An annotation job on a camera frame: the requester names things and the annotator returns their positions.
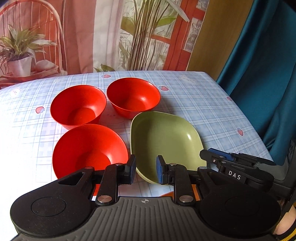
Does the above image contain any red bowl back right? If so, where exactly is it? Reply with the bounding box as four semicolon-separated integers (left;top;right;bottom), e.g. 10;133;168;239
106;77;161;120

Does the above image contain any blue curtain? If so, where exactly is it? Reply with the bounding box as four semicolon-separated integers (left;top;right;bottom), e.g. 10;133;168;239
217;1;295;165

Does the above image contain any green plate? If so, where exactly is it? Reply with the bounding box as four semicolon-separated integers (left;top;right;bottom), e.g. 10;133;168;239
130;111;207;184

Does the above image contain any person's hand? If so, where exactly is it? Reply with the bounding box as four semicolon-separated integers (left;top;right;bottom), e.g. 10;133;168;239
273;205;296;235

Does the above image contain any red bowl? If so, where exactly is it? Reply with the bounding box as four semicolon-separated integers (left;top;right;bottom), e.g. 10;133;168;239
50;85;107;130
52;123;129;179
106;77;161;120

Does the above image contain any red bowl front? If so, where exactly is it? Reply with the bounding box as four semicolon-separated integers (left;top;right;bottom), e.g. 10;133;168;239
52;123;129;179

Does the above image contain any printed backdrop cloth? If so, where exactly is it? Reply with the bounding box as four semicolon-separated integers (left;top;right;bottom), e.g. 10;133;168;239
1;1;209;87

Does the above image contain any red bowl back left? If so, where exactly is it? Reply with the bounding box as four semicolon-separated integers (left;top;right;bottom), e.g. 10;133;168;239
50;85;107;130

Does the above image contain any blue plaid tablecloth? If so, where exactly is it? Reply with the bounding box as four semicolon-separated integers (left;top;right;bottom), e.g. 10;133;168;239
0;70;273;200

